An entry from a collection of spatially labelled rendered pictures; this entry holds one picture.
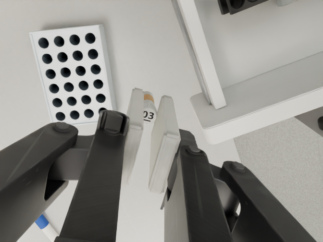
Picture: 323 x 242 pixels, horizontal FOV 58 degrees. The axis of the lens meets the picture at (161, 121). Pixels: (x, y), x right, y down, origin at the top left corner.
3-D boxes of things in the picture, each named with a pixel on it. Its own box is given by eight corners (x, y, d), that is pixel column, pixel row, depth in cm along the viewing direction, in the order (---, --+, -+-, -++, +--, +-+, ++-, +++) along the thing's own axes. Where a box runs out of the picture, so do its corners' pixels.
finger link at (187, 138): (178, 172, 11) (251, 188, 11) (172, 126, 16) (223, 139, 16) (168, 204, 12) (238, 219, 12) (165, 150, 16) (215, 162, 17)
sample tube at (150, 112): (152, 106, 23) (154, 127, 19) (137, 102, 23) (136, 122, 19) (156, 91, 23) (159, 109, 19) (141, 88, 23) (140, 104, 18)
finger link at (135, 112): (128, 188, 13) (111, 185, 13) (133, 130, 20) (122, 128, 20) (143, 128, 12) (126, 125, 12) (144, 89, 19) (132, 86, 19)
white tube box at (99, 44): (117, 113, 42) (114, 122, 39) (60, 118, 42) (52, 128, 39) (103, 23, 38) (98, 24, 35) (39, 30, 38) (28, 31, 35)
